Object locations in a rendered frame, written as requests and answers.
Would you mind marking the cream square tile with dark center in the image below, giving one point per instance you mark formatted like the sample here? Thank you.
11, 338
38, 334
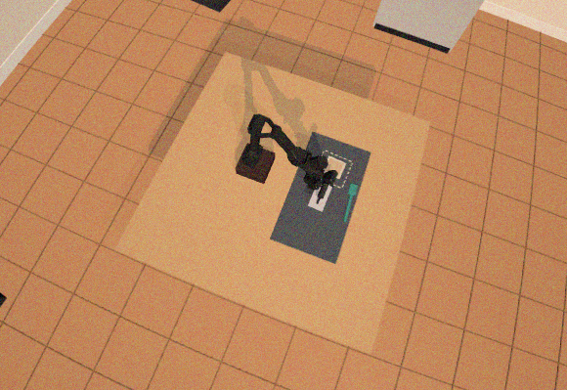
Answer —
335, 164

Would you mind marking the teal small trowel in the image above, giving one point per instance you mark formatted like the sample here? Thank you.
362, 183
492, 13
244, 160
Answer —
352, 191

